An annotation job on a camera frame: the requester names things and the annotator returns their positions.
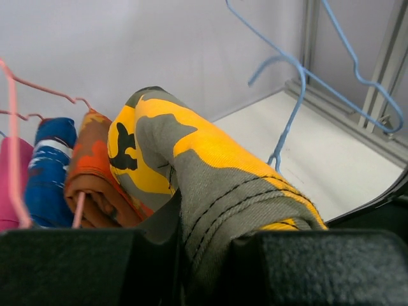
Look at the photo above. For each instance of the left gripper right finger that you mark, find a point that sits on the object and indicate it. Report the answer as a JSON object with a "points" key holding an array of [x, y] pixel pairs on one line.
{"points": [[316, 268]]}

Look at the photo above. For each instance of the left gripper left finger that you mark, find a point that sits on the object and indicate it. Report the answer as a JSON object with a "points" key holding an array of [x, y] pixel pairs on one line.
{"points": [[134, 266]]}

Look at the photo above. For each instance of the pink hanger of orange trousers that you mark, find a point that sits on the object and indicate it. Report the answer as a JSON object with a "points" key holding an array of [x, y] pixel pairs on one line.
{"points": [[80, 160]]}

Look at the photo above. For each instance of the yellow grey camouflage trousers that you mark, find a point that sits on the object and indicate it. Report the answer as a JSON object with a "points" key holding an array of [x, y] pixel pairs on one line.
{"points": [[158, 145]]}

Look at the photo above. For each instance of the orange camouflage trousers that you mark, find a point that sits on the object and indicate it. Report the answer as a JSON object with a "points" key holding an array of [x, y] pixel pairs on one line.
{"points": [[107, 205]]}

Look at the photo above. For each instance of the blue white patterned trousers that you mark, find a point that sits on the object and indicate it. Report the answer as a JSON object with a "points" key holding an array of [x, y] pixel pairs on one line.
{"points": [[47, 170]]}

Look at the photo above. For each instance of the pink hanger of blue trousers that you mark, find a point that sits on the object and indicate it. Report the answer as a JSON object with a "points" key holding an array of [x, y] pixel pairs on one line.
{"points": [[25, 221]]}

